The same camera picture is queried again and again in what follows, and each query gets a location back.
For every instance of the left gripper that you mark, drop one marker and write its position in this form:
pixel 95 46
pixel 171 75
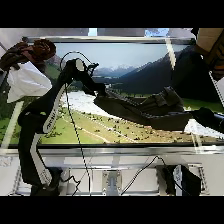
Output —
pixel 94 87

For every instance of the dark green garment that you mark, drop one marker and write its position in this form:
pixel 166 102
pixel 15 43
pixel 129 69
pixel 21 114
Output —
pixel 156 111

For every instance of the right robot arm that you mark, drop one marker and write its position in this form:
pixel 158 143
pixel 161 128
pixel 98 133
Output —
pixel 210 119

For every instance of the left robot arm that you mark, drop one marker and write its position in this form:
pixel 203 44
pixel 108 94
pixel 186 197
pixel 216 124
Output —
pixel 36 120

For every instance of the white garment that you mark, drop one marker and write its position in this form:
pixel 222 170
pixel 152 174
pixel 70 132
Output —
pixel 28 81

